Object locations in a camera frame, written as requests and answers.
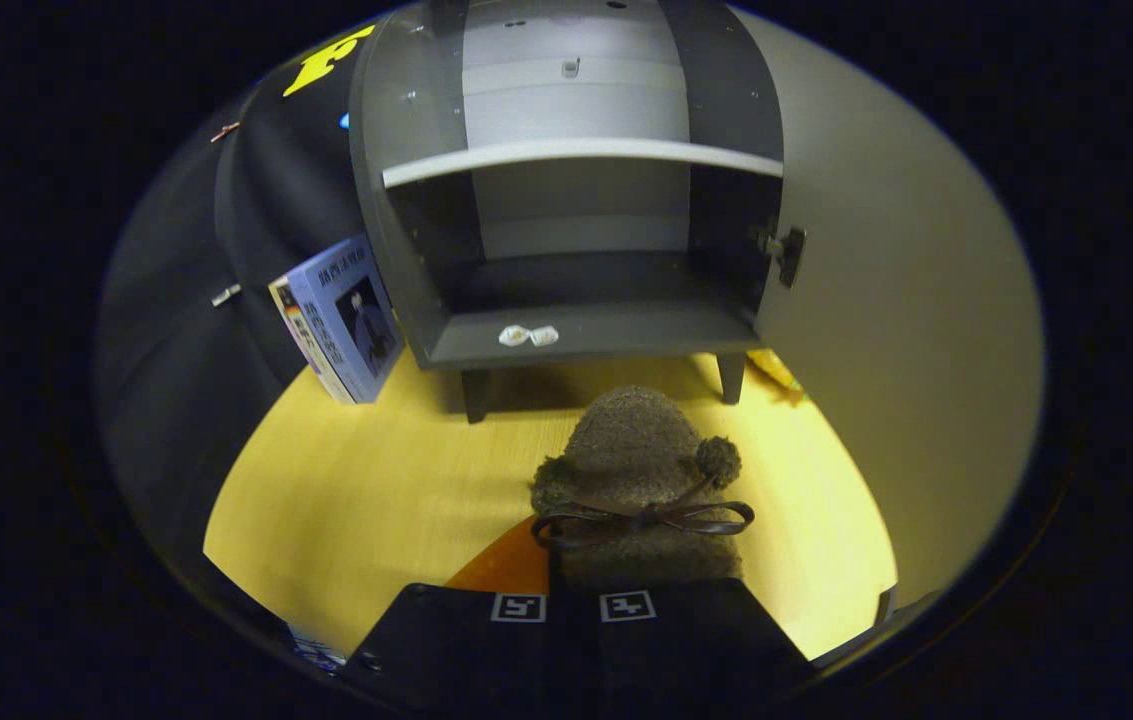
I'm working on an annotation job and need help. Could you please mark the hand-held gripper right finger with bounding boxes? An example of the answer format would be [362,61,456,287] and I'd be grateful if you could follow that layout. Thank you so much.
[576,578,817,703]

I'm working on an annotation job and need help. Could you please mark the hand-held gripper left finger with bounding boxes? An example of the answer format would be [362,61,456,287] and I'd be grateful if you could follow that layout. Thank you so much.
[341,515,577,703]

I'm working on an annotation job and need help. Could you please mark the brown fuzzy shoe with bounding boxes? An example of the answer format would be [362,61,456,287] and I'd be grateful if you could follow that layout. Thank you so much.
[529,386,757,593]

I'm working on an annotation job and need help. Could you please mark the dark grey shoe cabinet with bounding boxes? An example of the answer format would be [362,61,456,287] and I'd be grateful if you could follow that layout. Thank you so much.
[349,0,787,423]

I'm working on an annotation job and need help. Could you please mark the beige shoe cabinet door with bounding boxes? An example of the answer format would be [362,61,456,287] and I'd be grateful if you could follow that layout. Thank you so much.
[731,8,1045,611]

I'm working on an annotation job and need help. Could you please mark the stack of books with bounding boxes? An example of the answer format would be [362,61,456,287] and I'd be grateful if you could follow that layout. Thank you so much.
[268,235,407,406]

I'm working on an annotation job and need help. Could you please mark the black backdrop cloth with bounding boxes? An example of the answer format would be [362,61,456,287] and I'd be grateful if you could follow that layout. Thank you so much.
[96,25,407,621]

